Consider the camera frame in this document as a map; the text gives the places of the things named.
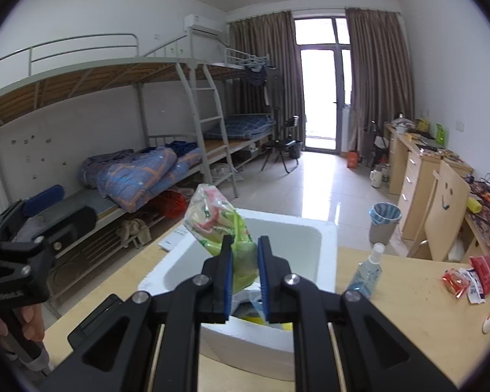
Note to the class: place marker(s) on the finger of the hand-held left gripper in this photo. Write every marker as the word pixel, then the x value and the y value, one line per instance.
pixel 10 214
pixel 65 228

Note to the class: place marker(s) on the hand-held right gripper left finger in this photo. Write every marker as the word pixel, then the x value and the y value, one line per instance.
pixel 228 277

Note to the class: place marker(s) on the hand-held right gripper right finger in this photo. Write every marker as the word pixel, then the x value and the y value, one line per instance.
pixel 263 277

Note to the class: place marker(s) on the white foam box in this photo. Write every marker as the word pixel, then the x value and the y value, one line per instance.
pixel 294 237

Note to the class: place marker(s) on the green pink plastic snack bag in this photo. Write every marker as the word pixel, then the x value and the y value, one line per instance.
pixel 212 216

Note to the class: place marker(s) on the person's left hand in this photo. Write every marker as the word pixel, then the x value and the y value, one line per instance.
pixel 33 322

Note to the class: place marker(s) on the blue cushion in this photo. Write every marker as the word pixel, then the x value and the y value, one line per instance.
pixel 43 200

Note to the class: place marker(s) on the white remote control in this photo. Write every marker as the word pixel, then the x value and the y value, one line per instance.
pixel 173 239

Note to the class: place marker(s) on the black flat device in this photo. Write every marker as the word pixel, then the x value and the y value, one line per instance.
pixel 94 326

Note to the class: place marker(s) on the red plastic bag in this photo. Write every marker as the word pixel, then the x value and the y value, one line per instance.
pixel 171 204

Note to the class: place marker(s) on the clear spray bottle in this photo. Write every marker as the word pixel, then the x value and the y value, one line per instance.
pixel 365 273

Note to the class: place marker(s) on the small black bin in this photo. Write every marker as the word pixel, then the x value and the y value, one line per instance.
pixel 296 150

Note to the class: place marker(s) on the grey trash bin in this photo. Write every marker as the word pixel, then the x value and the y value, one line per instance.
pixel 384 224

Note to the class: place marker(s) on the black folding chair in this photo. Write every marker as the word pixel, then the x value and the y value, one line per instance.
pixel 284 143

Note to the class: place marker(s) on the orange bag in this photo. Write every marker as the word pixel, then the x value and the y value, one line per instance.
pixel 353 159

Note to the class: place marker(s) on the white thermos jug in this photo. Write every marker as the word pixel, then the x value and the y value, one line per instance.
pixel 376 179

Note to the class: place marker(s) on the folded blue plaid bedding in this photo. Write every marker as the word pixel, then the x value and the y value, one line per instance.
pixel 243 126

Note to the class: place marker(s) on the large grey metal bunk bed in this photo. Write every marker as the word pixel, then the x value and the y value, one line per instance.
pixel 85 77

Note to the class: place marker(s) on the black cart with bag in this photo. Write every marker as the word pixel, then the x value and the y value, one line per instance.
pixel 375 147

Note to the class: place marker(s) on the small grey metal bunk bed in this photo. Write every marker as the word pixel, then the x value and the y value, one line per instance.
pixel 245 102

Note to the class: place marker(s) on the wooden desk with drawers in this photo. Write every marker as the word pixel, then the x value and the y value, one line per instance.
pixel 416 179

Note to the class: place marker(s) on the small orange-red snack packet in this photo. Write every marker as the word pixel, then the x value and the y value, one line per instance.
pixel 455 281

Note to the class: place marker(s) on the wooden chair with smiley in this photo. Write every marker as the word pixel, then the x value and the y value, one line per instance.
pixel 447 208

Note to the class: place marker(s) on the glass balcony door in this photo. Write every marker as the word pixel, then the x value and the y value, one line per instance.
pixel 322 90

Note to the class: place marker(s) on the hanging dark clothes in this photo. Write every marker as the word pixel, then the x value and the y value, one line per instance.
pixel 256 74

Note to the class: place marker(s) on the white crumpled wrapper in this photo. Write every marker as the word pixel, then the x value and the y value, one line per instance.
pixel 475 290

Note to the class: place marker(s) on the large red snack packet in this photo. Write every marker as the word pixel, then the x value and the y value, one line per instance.
pixel 485 272

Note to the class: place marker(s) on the yellow cloth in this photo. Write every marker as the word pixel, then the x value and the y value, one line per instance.
pixel 475 205

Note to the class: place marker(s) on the green packet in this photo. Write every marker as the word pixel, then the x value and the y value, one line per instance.
pixel 441 134

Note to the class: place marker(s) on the brown curtain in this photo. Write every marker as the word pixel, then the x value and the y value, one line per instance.
pixel 265 49
pixel 379 69

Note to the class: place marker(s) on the white air conditioner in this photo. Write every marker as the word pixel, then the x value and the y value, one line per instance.
pixel 202 24

